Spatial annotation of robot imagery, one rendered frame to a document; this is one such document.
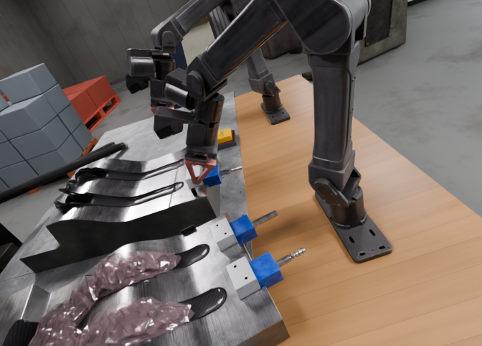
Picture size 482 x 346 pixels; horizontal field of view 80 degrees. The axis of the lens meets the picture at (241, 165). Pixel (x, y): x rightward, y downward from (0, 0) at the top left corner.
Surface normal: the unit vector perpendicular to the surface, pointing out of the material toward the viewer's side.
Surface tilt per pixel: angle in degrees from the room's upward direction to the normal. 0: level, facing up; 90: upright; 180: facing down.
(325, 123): 90
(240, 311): 0
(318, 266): 0
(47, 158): 90
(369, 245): 0
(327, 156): 76
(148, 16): 90
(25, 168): 90
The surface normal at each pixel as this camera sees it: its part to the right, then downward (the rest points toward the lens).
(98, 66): 0.15, 0.52
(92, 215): 0.19, -0.83
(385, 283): -0.29, -0.79
